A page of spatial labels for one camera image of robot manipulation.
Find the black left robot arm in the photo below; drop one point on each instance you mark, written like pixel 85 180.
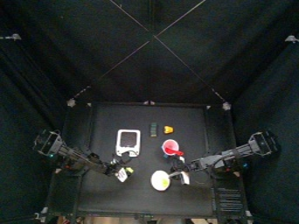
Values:
pixel 69 151

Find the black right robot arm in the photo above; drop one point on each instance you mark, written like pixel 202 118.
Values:
pixel 234 154

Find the yellow toy starfruit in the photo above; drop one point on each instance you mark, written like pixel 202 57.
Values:
pixel 169 129

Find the red spoon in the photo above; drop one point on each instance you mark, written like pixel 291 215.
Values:
pixel 174 151

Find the yellow-green toy food piece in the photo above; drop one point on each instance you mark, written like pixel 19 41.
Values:
pixel 165 183

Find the white plate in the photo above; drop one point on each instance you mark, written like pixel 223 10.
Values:
pixel 159 180

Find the pink cup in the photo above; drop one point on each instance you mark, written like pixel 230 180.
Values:
pixel 170 145

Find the white tray with dark centre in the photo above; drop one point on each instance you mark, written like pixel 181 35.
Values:
pixel 129 140

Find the dark green toy vegetable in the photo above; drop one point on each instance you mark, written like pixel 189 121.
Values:
pixel 154 129

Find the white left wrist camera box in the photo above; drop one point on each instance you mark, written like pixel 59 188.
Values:
pixel 122 175

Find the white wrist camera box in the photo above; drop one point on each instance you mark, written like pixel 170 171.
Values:
pixel 122 175
pixel 185 178

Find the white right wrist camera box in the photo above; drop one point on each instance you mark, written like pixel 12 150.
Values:
pixel 185 178

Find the grey frame centre bracket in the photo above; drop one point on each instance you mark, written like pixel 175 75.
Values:
pixel 149 102

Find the grey frame corner bracket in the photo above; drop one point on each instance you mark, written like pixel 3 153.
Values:
pixel 15 37
pixel 71 102
pixel 226 106
pixel 291 38

